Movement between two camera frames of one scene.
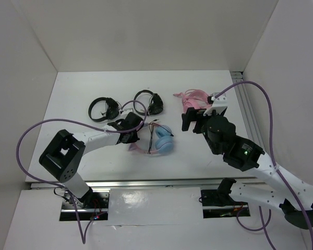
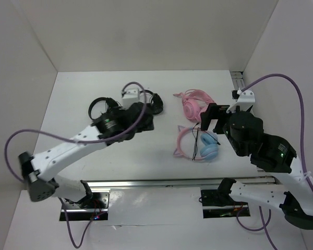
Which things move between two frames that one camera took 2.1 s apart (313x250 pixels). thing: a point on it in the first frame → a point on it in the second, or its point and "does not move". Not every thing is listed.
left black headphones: [112, 108] does not move
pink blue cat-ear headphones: [164, 142] → [209, 145]
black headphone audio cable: [151, 128] → [195, 149]
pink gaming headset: [193, 98] does not move
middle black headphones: [156, 105] does not move
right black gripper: [192, 114] → [212, 112]
